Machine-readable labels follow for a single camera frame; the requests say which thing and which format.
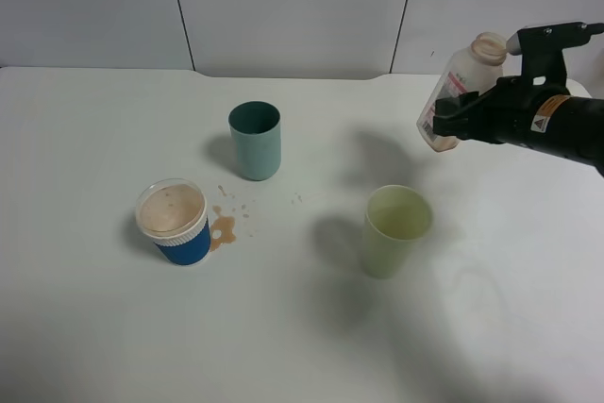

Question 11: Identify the light green plastic cup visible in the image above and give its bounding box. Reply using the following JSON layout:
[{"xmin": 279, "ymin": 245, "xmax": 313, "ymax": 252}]
[{"xmin": 361, "ymin": 185, "xmax": 433, "ymax": 279}]

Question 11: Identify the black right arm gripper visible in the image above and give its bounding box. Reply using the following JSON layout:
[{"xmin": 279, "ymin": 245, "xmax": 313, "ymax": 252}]
[{"xmin": 433, "ymin": 76, "xmax": 570, "ymax": 144}]

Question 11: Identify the teal plastic cup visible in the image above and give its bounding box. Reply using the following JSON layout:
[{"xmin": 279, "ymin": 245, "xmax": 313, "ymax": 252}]
[{"xmin": 228, "ymin": 101, "xmax": 281, "ymax": 181}]

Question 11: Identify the brown drink spill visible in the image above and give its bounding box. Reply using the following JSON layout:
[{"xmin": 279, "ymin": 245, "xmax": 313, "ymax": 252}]
[{"xmin": 209, "ymin": 184, "xmax": 306, "ymax": 253}]

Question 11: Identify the clear plastic drink bottle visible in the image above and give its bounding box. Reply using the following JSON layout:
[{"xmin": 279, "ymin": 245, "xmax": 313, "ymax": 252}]
[{"xmin": 416, "ymin": 32, "xmax": 507, "ymax": 152}]

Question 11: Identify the blue cup with white rim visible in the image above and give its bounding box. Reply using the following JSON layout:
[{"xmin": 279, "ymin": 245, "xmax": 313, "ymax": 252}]
[{"xmin": 135, "ymin": 178, "xmax": 211, "ymax": 266}]

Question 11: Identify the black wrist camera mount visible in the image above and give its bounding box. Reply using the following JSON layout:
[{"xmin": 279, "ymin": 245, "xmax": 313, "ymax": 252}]
[{"xmin": 506, "ymin": 22, "xmax": 603, "ymax": 86}]

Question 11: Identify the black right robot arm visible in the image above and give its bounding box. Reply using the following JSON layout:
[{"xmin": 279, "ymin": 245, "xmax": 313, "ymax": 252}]
[{"xmin": 433, "ymin": 76, "xmax": 603, "ymax": 173}]

